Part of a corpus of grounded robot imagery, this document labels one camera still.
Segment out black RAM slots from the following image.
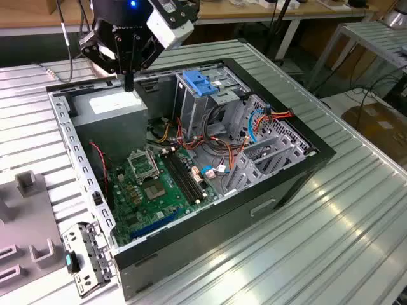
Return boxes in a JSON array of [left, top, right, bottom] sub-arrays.
[[160, 149, 205, 206]]

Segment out blue looped disk wire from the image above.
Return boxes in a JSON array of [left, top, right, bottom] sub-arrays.
[[247, 109, 265, 144]]

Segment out yellow black wire bundle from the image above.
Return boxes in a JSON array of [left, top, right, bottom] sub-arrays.
[[155, 119, 174, 144]]

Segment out grey parts rack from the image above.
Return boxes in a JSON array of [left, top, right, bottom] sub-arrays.
[[0, 170, 66, 305]]

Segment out cardboard box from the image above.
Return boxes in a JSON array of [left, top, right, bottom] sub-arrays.
[[341, 101, 407, 156]]

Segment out metal slat side table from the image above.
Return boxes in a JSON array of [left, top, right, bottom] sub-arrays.
[[307, 20, 407, 96]]

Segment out red black twisted wire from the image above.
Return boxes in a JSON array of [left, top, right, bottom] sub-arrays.
[[88, 141, 111, 194]]

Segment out black blue bracket latch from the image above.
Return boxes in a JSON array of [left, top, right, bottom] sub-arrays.
[[64, 250, 81, 274]]

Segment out grey cable with plug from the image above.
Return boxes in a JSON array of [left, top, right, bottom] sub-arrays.
[[38, 62, 57, 77]]

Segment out grey power supply unit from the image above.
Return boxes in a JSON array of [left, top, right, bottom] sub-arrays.
[[69, 85, 149, 159]]

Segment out wooden desk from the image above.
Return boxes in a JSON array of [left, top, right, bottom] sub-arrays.
[[190, 0, 381, 61], [0, 0, 96, 37]]

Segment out black tripod stand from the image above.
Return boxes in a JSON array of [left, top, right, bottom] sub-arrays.
[[265, 0, 298, 67]]

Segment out black open PC case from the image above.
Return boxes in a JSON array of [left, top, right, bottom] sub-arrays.
[[45, 58, 337, 301]]

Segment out orange red wire bundle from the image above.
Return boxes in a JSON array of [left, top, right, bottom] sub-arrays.
[[176, 117, 233, 159]]

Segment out perforated metal disk bay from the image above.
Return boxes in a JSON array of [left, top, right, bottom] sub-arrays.
[[222, 93, 315, 196]]

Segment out blue plastic drive latch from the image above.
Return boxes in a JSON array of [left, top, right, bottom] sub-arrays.
[[183, 70, 220, 97]]

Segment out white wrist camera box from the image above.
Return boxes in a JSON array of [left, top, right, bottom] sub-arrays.
[[146, 6, 195, 51]]

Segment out CPU socket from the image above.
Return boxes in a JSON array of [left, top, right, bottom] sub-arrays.
[[127, 148, 160, 184]]

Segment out hinged metal slot bracket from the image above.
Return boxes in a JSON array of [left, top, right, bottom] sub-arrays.
[[61, 221, 116, 299]]

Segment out grey metal drive cage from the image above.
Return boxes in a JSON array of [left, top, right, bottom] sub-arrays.
[[173, 65, 254, 140]]

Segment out blue wire with label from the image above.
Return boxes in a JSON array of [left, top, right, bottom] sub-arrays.
[[200, 164, 231, 179]]

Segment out red yellow power wire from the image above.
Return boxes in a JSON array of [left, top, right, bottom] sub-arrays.
[[228, 105, 296, 174]]

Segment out small brown box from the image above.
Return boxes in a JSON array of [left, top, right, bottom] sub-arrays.
[[46, 0, 64, 15]]

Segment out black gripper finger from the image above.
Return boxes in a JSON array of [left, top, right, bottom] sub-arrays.
[[79, 30, 130, 93], [128, 34, 164, 93]]

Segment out blue expansion slot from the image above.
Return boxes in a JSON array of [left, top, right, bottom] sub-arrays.
[[130, 208, 184, 241]]

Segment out green motherboard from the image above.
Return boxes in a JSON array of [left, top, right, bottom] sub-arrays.
[[106, 147, 220, 247]]

